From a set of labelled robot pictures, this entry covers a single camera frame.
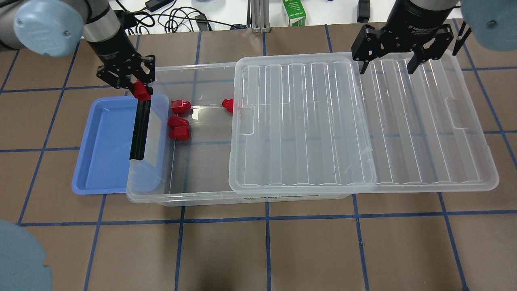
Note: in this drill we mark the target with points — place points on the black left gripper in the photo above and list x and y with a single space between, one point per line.
111 45

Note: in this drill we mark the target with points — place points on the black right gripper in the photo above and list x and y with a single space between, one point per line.
412 19

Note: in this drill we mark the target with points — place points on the red block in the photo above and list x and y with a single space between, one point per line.
180 106
140 91
228 105
180 133
177 121

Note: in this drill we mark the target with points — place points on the clear plastic box lid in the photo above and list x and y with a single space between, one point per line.
311 124

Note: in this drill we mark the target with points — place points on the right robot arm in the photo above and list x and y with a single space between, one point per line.
492 22

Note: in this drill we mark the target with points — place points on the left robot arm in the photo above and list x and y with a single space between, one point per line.
54 27

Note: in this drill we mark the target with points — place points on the blue plastic tray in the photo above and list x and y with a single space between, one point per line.
104 165

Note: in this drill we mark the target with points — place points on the clear plastic storage box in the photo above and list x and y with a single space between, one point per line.
195 171

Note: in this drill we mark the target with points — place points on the black power adapter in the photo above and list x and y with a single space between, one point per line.
363 11

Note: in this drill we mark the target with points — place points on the green white carton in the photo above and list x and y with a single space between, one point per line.
294 13

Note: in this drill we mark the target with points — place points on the black box latch handle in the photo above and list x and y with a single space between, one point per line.
140 129

